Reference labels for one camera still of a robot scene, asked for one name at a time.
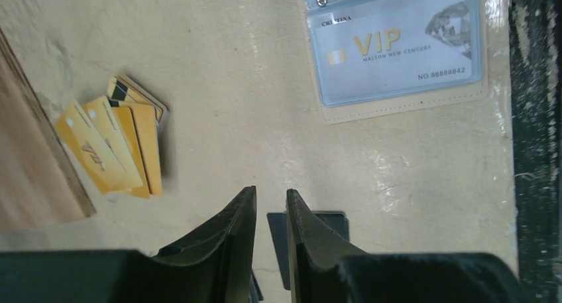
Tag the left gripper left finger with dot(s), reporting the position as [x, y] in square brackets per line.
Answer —
[212, 263]

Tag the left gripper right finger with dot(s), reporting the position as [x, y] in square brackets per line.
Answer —
[425, 277]

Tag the black VIP card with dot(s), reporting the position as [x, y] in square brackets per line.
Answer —
[281, 248]

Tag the single silver VIP card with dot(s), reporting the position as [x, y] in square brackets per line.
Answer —
[390, 48]

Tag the wooden board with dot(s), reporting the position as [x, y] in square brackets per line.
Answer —
[39, 185]

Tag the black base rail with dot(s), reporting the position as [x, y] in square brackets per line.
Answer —
[535, 72]

